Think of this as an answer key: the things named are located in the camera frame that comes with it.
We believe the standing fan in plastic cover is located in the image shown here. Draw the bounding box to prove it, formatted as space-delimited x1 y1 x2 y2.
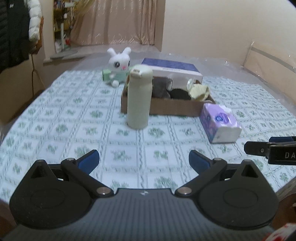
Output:
49 0 93 60

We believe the white plush bunny toy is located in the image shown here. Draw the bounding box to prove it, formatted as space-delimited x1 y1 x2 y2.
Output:
107 47 132 88

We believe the cream thermos bottle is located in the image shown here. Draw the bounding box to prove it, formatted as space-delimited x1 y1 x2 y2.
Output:
127 64 153 130

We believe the green floral tablecloth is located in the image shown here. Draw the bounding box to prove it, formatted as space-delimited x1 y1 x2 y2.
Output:
1 71 295 201

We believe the beige wooden headboard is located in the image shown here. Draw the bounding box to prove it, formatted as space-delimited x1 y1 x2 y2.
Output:
243 42 295 98

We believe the white puffer jacket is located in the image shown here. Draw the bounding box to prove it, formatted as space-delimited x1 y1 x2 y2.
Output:
24 0 43 43

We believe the dark grey sock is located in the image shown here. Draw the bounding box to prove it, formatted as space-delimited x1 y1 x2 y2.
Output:
152 77 173 99

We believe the yellow green cloth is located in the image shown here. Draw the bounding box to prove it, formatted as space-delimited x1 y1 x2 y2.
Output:
187 79 210 101

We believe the purple tissue pack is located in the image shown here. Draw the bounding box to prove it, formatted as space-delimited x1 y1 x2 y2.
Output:
200 103 242 144

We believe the beige curtain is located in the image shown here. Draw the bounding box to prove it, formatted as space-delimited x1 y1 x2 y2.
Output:
70 0 157 46

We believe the clear plastic bed cover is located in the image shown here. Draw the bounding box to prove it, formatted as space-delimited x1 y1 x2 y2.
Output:
41 44 296 98

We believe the brown cardboard tray box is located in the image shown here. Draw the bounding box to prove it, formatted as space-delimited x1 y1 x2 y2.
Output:
120 78 216 118

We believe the small green box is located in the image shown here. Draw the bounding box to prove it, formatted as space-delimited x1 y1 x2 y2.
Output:
102 69 111 83

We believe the blue white flat gift box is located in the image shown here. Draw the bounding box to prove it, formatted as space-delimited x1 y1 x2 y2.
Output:
142 58 203 82

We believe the black round cloth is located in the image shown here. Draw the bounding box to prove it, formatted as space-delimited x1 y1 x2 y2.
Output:
169 88 191 100

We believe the orange brown jacket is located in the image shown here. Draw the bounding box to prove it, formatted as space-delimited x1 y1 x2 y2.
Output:
30 17 44 55

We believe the black jacket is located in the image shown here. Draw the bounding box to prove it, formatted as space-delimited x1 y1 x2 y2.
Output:
1 0 30 71

